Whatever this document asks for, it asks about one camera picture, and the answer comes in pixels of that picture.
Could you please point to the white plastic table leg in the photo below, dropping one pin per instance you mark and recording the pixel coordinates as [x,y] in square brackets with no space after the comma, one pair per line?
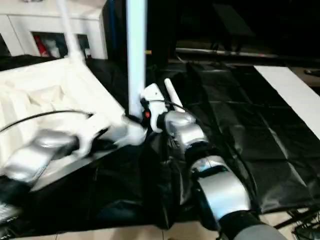
[68,27]
[136,50]
[172,93]

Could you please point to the white plastic table top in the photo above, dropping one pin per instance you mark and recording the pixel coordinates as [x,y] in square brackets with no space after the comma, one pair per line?
[50,90]

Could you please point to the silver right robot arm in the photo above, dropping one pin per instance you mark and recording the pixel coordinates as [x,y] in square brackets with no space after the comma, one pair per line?
[200,150]

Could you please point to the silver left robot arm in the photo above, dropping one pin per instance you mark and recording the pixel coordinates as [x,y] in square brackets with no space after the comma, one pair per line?
[37,152]

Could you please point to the black case with gold label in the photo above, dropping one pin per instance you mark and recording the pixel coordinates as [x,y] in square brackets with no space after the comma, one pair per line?
[160,30]

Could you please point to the black work mat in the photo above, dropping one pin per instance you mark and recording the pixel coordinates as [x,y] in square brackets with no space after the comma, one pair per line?
[237,125]

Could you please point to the dark metal rod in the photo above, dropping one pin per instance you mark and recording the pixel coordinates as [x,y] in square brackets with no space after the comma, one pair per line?
[237,53]

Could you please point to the white glass-door cabinet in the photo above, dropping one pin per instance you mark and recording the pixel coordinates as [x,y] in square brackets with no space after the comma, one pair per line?
[50,25]

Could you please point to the white flat board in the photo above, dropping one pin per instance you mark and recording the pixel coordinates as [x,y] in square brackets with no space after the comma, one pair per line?
[292,92]

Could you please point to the black metal stand leg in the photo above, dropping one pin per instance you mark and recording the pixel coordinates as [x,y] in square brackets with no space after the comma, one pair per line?
[295,218]

